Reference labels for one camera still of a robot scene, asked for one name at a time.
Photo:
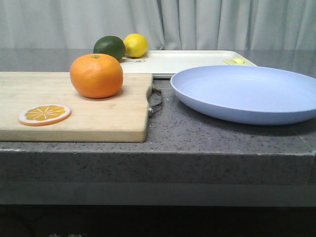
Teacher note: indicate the grey curtain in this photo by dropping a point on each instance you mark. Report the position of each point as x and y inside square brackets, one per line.
[167, 24]

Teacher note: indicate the yellow lemon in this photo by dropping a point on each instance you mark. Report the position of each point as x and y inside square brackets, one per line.
[136, 45]

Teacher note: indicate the orange slice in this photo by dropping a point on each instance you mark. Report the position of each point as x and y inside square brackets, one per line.
[43, 115]

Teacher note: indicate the light blue plate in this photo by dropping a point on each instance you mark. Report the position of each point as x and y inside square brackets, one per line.
[247, 94]

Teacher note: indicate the orange fruit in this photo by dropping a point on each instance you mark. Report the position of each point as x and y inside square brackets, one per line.
[96, 75]

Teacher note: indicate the green lime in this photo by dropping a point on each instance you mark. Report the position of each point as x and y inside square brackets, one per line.
[111, 45]

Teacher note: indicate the metal cutting board handle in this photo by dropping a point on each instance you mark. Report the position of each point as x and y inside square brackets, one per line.
[154, 99]

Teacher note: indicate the cream white tray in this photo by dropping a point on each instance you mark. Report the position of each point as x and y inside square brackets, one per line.
[165, 63]

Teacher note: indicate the wooden cutting board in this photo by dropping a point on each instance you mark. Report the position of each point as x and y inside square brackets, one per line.
[120, 118]

